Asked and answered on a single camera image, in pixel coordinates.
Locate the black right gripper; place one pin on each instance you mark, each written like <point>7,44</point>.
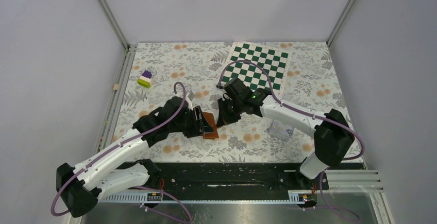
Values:
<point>224,117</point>

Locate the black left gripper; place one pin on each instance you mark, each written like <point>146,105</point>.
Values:
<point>200,125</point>

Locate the brown leather card holder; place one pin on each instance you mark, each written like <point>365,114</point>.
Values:
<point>211,131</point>

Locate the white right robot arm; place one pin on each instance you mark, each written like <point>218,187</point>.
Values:
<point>331,134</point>

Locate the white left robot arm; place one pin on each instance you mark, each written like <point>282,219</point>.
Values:
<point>83,185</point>

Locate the clear plastic card box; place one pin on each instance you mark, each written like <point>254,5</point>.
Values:
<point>280,131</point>

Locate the green white checkerboard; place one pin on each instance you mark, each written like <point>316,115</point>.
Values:
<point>254,64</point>

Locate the purple white green block stack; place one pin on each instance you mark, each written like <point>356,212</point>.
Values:
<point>145,79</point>

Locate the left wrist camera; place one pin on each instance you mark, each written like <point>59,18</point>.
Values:
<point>191,96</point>

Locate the white slotted cable duct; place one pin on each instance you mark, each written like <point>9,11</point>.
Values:
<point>150,197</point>

